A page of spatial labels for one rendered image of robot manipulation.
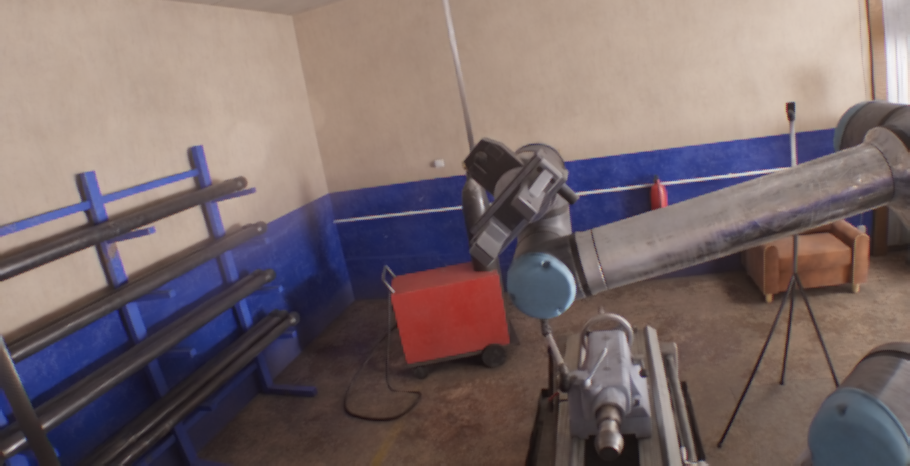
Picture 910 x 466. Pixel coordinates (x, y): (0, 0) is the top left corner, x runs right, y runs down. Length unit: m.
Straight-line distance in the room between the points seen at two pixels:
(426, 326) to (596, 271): 3.40
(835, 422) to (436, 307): 3.52
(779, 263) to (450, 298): 2.81
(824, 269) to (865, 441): 4.36
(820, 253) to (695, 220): 4.20
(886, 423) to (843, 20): 5.04
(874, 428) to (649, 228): 0.33
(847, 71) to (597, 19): 2.43
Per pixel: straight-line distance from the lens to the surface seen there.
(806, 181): 0.70
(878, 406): 0.62
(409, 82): 5.25
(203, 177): 4.15
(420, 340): 4.07
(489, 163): 0.66
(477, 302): 3.96
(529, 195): 0.52
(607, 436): 1.63
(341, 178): 5.73
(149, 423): 3.50
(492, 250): 0.53
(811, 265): 4.85
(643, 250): 0.65
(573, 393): 1.84
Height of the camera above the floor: 2.19
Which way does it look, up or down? 12 degrees down
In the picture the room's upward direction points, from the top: 10 degrees counter-clockwise
